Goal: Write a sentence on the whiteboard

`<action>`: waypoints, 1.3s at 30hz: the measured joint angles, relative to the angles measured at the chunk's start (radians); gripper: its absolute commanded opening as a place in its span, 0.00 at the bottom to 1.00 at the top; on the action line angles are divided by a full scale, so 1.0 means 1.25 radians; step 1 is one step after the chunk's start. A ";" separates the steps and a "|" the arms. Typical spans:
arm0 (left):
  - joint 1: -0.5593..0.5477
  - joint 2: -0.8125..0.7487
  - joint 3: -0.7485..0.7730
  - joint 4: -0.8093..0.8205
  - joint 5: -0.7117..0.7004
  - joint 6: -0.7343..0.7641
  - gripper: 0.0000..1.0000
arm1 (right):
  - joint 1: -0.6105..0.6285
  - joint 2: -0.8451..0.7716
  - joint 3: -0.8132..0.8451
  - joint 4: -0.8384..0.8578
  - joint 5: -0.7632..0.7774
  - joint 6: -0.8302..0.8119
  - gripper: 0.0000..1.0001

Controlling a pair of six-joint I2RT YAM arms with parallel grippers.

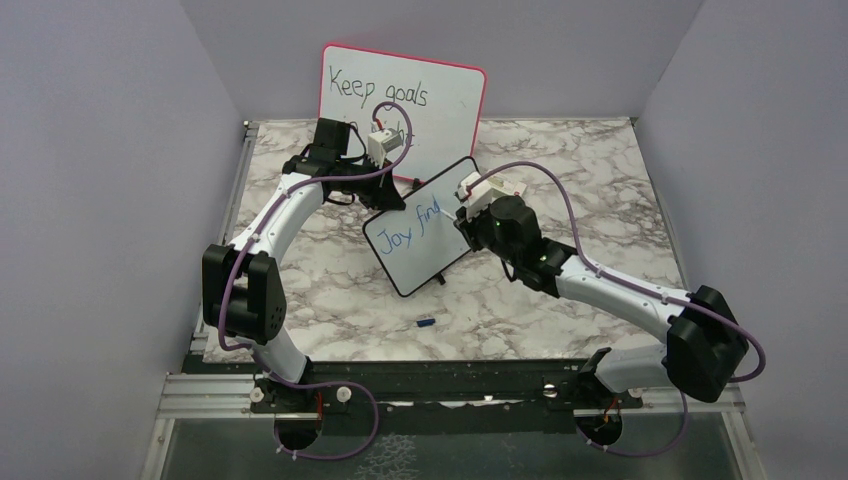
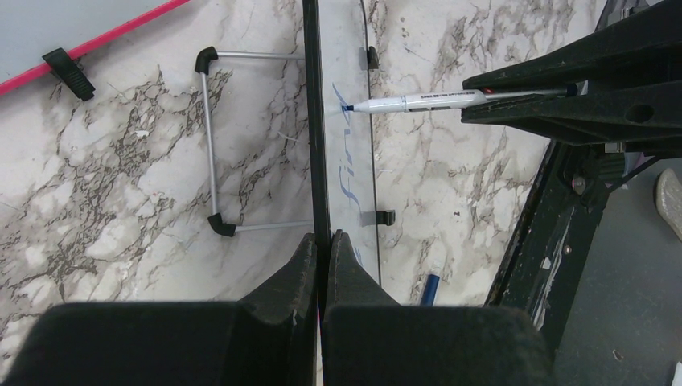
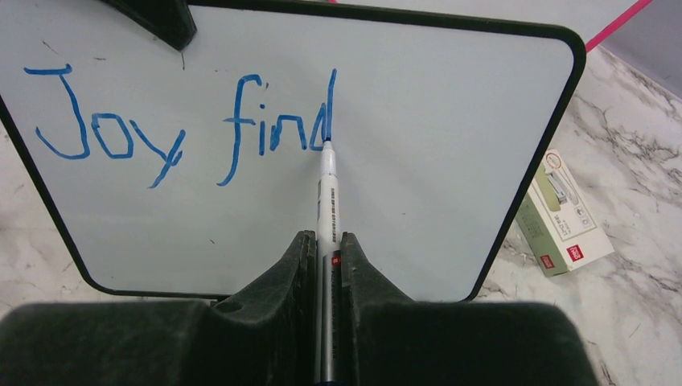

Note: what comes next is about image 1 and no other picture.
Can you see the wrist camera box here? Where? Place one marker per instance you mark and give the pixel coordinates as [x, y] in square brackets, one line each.
[475, 194]
[380, 143]

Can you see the pink framed whiteboard with writing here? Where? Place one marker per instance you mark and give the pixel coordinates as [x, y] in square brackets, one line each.
[443, 101]

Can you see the whiteboard marker pen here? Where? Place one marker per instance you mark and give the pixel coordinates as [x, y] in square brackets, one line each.
[448, 214]

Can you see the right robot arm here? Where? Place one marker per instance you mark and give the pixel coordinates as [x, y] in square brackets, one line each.
[698, 344]

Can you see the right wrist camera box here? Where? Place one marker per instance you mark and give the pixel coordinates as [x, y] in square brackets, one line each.
[475, 194]

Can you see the black framed small whiteboard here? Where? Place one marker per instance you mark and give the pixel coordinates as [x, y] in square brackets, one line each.
[416, 245]

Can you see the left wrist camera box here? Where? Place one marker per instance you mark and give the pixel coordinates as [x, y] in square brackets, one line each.
[380, 143]

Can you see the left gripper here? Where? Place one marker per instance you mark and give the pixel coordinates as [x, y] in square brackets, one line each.
[383, 197]

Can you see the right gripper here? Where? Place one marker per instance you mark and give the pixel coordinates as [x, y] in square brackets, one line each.
[469, 227]

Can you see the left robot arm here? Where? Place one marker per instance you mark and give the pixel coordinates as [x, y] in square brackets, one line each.
[242, 293]

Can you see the white eraser box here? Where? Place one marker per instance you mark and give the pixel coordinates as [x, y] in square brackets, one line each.
[504, 187]

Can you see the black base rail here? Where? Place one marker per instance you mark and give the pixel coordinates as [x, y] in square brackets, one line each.
[424, 397]

